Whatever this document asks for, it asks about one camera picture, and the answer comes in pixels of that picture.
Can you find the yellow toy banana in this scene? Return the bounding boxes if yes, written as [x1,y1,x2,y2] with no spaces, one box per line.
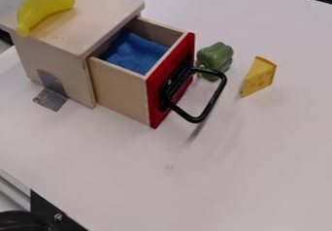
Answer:
[16,0,77,38]

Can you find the drawer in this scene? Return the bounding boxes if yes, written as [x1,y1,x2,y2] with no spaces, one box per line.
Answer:
[85,16,230,130]

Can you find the cabinet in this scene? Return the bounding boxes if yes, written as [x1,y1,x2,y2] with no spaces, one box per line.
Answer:
[0,0,147,113]

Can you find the blue cloth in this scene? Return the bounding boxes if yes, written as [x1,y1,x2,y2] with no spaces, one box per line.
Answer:
[102,31,172,76]

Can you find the green toy pepper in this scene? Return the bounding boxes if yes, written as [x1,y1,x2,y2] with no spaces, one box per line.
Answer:
[194,41,235,83]

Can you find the yellow toy cheese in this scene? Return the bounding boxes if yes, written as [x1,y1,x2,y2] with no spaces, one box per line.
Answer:
[240,55,278,99]

